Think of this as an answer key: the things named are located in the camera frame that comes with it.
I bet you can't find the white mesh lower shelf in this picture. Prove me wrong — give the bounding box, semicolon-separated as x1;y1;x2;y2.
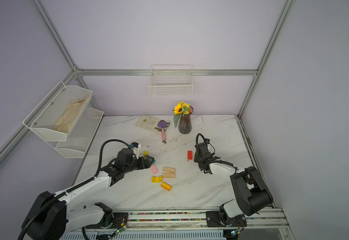
54;107;103;159

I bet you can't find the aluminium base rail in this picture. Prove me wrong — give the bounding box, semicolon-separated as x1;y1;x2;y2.
62;207;295;240

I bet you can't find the yellow arch block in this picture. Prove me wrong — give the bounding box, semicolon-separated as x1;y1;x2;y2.
151;176;162;183

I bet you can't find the natural wood block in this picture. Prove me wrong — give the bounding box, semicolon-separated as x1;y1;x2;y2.
162;167;176;173
162;173;176;179

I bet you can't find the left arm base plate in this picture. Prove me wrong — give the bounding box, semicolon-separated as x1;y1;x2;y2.
99;212;129;229

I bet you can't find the white mesh shelf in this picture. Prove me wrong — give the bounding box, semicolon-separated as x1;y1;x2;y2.
22;82;92;142
54;107;103;159

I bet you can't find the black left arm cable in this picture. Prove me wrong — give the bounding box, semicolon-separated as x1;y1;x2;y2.
94;138;131;178

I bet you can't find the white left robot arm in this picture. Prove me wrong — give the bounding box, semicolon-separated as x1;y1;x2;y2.
18;148;154;240

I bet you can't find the white mesh upper shelf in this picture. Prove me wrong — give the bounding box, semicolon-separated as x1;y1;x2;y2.
22;82;92;142

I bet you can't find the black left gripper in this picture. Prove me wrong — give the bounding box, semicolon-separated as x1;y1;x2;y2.
123;154;153;174

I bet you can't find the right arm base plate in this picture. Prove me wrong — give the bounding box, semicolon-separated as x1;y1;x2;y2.
206;211;247;228

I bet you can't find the purple glass vase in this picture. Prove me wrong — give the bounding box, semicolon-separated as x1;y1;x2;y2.
178;115;192;135

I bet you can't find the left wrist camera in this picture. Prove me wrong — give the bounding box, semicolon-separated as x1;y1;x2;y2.
130;142;141;159

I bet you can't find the yellow sunflower bouquet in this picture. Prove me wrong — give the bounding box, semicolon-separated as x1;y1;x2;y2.
173;102;194;128

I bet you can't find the orange cylinder block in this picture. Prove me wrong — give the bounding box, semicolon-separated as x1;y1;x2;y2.
160;182;172;192

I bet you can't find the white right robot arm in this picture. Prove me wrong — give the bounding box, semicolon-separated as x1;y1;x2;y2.
194;143;274;227

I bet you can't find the red rectangular block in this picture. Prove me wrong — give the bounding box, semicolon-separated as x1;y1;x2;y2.
187;151;193;161

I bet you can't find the pink rectangular block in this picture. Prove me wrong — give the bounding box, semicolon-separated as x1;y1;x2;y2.
150;164;158;175

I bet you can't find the white wire wall basket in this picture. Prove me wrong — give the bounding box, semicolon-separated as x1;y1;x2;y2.
148;65;194;97

